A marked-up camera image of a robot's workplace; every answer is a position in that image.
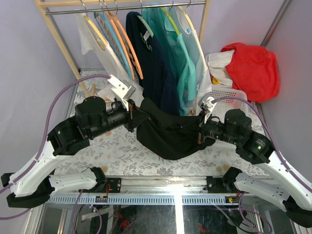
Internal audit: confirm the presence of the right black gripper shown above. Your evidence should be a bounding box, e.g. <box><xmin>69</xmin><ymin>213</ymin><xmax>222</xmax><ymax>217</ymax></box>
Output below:
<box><xmin>179</xmin><ymin>110</ymin><xmax>240</xmax><ymax>145</ymax></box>

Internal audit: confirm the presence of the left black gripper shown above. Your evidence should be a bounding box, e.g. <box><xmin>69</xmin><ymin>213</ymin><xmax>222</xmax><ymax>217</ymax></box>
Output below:
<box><xmin>90</xmin><ymin>97</ymin><xmax>151</xmax><ymax>138</ymax></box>

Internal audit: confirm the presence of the black t shirt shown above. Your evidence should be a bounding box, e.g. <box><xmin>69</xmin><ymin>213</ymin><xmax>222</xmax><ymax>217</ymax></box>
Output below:
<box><xmin>136</xmin><ymin>98</ymin><xmax>215</xmax><ymax>160</ymax></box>

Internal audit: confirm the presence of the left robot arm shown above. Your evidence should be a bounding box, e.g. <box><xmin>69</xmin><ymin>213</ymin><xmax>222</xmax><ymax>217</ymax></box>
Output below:
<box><xmin>1</xmin><ymin>96</ymin><xmax>149</xmax><ymax>209</ymax></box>

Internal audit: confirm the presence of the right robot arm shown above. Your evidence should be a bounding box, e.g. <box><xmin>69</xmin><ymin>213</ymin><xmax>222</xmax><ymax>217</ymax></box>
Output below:
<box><xmin>198</xmin><ymin>109</ymin><xmax>312</xmax><ymax>228</ymax></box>

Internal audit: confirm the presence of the navy hanging t shirt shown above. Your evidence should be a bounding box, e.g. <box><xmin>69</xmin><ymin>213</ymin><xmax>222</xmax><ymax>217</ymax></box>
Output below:
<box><xmin>126</xmin><ymin>11</ymin><xmax>179</xmax><ymax>115</ymax></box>

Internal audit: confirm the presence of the pale blue hanging t shirt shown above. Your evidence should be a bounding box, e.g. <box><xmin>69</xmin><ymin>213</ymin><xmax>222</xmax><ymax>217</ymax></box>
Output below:
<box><xmin>170</xmin><ymin>6</ymin><xmax>212</xmax><ymax>98</ymax></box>

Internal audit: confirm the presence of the teal hanging t shirt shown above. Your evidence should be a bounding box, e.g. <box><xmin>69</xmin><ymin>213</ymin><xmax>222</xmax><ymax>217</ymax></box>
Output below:
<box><xmin>142</xmin><ymin>8</ymin><xmax>196</xmax><ymax>116</ymax></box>

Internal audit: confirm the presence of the white hanging t shirt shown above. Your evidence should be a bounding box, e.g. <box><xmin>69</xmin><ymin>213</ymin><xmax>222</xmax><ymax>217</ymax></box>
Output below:
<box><xmin>75</xmin><ymin>9</ymin><xmax>144</xmax><ymax>103</ymax></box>

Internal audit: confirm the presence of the orange hanger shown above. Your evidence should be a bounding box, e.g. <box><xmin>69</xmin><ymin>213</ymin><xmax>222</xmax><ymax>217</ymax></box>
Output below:
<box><xmin>111</xmin><ymin>12</ymin><xmax>143</xmax><ymax>80</ymax></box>
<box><xmin>103</xmin><ymin>1</ymin><xmax>135</xmax><ymax>80</ymax></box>

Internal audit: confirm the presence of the yellow hanger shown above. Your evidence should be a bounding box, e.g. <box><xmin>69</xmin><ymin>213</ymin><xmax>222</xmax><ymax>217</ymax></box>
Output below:
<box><xmin>160</xmin><ymin>7</ymin><xmax>180</xmax><ymax>36</ymax></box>

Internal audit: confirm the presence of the blue hanger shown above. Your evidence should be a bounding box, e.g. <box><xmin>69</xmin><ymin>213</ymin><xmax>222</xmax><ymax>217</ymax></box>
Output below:
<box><xmin>94</xmin><ymin>10</ymin><xmax>131</xmax><ymax>76</ymax></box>

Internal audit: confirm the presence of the white plastic laundry basket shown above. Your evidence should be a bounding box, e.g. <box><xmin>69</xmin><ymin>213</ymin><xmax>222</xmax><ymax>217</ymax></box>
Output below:
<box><xmin>195</xmin><ymin>84</ymin><xmax>249</xmax><ymax>117</ymax></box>

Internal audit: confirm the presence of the white crumpled cloth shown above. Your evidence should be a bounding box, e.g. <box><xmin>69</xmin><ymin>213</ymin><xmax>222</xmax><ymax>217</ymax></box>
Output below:
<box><xmin>205</xmin><ymin>50</ymin><xmax>234</xmax><ymax>87</ymax></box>

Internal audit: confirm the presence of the red cloth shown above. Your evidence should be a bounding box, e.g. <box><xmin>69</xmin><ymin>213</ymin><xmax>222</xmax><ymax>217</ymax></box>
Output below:
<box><xmin>221</xmin><ymin>42</ymin><xmax>280</xmax><ymax>103</ymax></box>

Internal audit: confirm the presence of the wooden clothes rack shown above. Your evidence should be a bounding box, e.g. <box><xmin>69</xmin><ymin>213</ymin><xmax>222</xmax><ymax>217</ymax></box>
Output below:
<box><xmin>35</xmin><ymin>0</ymin><xmax>211</xmax><ymax>115</ymax></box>

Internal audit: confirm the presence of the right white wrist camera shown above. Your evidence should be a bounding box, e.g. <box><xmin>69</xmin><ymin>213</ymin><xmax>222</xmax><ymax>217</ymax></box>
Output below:
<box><xmin>197</xmin><ymin>94</ymin><xmax>216</xmax><ymax>124</ymax></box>

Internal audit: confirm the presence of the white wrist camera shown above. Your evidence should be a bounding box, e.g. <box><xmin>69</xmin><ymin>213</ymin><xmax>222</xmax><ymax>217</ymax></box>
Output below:
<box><xmin>197</xmin><ymin>94</ymin><xmax>216</xmax><ymax>124</ymax></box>
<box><xmin>108</xmin><ymin>75</ymin><xmax>136</xmax><ymax>111</ymax></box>

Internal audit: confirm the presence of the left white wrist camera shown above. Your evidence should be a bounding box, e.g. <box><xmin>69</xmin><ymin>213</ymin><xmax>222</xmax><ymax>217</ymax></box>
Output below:
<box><xmin>108</xmin><ymin>75</ymin><xmax>136</xmax><ymax>111</ymax></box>

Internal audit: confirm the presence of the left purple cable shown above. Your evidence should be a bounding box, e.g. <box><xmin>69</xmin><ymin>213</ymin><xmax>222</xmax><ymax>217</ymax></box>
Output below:
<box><xmin>0</xmin><ymin>74</ymin><xmax>110</xmax><ymax>221</ymax></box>

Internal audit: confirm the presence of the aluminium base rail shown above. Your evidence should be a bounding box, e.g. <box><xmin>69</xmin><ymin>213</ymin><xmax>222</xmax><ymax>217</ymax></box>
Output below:
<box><xmin>48</xmin><ymin>176</ymin><xmax>241</xmax><ymax>205</ymax></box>

